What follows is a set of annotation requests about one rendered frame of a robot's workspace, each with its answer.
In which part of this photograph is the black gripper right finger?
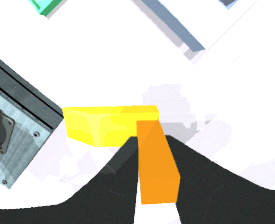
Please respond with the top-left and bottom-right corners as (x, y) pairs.
(165, 135), (275, 224)

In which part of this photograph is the light blue ramp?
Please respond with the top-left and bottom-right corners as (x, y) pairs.
(142, 0), (254, 52)

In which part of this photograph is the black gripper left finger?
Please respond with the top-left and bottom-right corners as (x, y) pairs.
(0, 136), (138, 224)

